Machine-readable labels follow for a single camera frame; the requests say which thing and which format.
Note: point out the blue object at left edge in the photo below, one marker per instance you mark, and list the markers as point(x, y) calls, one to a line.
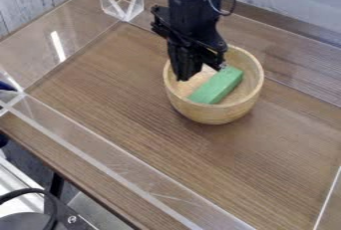
point(6, 87)

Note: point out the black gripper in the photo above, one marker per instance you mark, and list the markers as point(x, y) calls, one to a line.
point(194, 42)

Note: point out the green rectangular block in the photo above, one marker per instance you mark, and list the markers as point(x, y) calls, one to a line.
point(220, 85)

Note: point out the light wooden bowl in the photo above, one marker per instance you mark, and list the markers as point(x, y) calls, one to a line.
point(236, 104)

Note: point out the black table leg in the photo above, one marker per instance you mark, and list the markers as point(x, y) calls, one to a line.
point(57, 185)

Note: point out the clear acrylic front wall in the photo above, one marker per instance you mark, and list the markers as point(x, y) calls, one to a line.
point(112, 117)

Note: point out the clear acrylic corner bracket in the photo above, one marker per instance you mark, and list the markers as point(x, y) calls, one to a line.
point(125, 10)

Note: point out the grey metal base plate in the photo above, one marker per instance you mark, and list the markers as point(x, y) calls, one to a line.
point(70, 220)

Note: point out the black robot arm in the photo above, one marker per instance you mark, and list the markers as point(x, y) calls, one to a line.
point(217, 7)

